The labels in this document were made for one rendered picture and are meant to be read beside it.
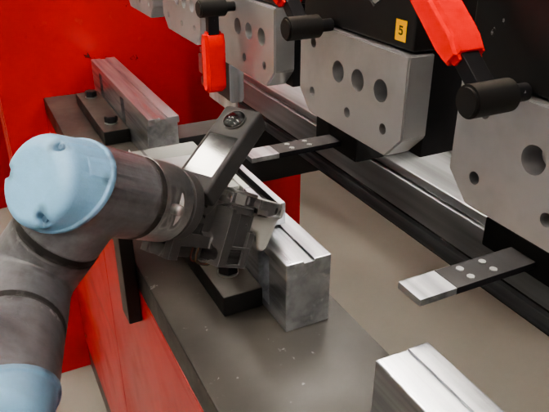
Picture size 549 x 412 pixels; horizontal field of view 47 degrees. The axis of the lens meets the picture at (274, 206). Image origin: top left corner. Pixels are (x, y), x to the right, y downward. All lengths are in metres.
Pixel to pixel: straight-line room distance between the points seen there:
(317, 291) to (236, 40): 0.30
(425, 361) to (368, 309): 1.70
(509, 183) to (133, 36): 1.42
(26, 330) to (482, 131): 0.32
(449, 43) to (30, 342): 0.32
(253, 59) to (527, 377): 1.67
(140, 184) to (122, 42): 1.21
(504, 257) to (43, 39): 1.27
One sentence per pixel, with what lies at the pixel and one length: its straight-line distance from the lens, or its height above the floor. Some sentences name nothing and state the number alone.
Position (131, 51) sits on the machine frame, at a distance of 1.72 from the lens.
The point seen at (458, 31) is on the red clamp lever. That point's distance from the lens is 0.35.
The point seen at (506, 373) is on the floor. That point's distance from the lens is 2.14.
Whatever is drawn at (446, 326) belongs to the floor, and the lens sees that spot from 2.27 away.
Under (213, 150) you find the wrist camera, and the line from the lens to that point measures 0.64.
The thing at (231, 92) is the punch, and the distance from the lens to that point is 0.82.
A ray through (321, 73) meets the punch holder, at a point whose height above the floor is 1.21.
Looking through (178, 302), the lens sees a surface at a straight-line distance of 0.82.
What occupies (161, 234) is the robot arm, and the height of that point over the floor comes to 1.08.
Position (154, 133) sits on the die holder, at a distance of 1.21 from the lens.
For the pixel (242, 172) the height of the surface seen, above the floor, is 1.00.
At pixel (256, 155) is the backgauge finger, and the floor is 1.00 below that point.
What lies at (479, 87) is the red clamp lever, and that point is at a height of 1.26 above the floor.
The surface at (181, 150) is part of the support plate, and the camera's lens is 0.95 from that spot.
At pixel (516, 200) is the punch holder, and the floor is 1.20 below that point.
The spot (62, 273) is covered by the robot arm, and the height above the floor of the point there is 1.08.
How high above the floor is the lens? 1.35
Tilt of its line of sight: 27 degrees down
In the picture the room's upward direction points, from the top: straight up
